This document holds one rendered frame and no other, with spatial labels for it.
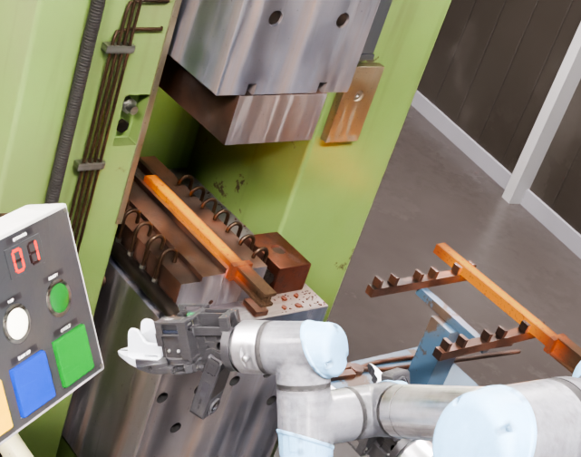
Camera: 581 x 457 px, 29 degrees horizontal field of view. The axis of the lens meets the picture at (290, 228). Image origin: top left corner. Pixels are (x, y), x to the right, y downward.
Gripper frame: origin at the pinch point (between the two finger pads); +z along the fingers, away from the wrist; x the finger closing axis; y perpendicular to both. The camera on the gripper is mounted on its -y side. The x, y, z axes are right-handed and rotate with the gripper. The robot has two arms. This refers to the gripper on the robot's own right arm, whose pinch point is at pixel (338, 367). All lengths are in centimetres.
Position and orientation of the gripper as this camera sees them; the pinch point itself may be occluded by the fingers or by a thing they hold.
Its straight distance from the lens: 196.5
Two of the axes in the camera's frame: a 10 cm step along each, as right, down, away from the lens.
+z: -5.9, -5.5, 6.0
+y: -3.0, 8.3, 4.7
